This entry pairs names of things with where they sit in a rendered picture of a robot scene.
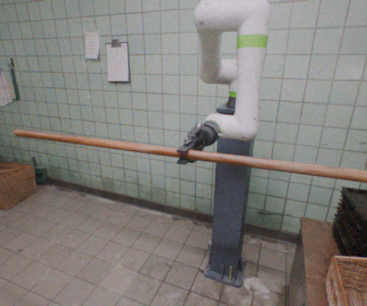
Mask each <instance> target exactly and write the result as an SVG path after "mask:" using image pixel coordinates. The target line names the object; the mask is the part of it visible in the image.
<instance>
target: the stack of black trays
mask: <svg viewBox="0 0 367 306"><path fill-rule="evenodd" d="M341 189H342V190H343V191H340V192H341V199H339V200H340V201H341V202H340V203H337V205H338V206H339V207H337V210H336V212H337V214H336V213H335V214H334V216H335V217H336V218H333V220H334V221H333V224H334V226H333V225H332V228H333V229H331V230H332V232H333V235H334V237H335V240H336V244H337V246H338V248H339V250H340V253H341V256H344V255H345V256H350V257H367V189H356V188H351V187H341Z"/></svg>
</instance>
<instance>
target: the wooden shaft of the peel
mask: <svg viewBox="0 0 367 306"><path fill-rule="evenodd" d="M15 135H16V136H18V137H23V138H36V139H41V140H45V141H59V142H63V143H69V144H78V145H87V146H96V147H100V148H106V149H118V150H124V151H129V152H137V153H147V154H155V155H160V156H166V157H179V158H184V159H189V160H198V161H203V162H216V163H221V164H226V165H240V166H244V167H249V168H258V169H263V170H276V171H281V172H286V173H299V174H304V175H309V176H318V177H327V178H332V179H341V180H345V181H359V182H364V183H367V170H358V169H347V168H338V167H332V166H326V165H311V164H306V163H300V162H291V161H279V160H270V159H264V158H260V157H244V156H239V155H233V154H223V153H212V152H203V151H197V150H191V149H190V150H189V151H188V152H187V153H179V152H176V148H170V147H165V146H155V145H149V144H134V143H129V142H123V141H108V140H103V139H97V138H87V137H76V136H67V135H61V134H56V133H41V132H36V131H30V130H15Z"/></svg>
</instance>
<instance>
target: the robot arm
mask: <svg viewBox="0 0 367 306"><path fill-rule="evenodd" d="M271 14H272V10H271V7H270V5H269V3H268V1H267V0H202V1H201V2H200V3H199V4H198V5H197V7H196V9H195V11H194V24H195V26H196V29H197V35H198V39H199V43H200V69H199V76H200V78H201V80H202V81H203V82H205V83H206V84H209V85H228V87H229V89H228V91H229V98H228V101H227V103H226V107H228V108H231V109H235V115H223V114H210V115H208V116H207V117H206V119H205V120H204V122H203V123H196V125H195V126H194V127H193V128H192V129H191V130H190V131H189V132H188V133H187V135H186V136H187V137H188V139H184V144H183V145H182V146H181V147H180V148H179V149H176V152H179V153H187V152H188V151H189V150H190V149H191V150H197V151H202V150H203V149H204V148H205V147H207V146H210V145H212V144H214V143H215V142H216V140H218V139H232V140H236V141H252V140H253V139H254V138H255V137H256V136H257V134H258V132H259V94H260V87H261V79H262V71H263V67H264V62H265V60H266V53H267V43H268V38H269V27H270V20H271ZM227 32H237V49H236V55H237V59H221V39H222V35H223V33H227ZM196 161H197V160H189V159H184V158H180V159H179V160H178V161H177V164H181V165H186V164H187V163H188V162H190V163H194V162H196Z"/></svg>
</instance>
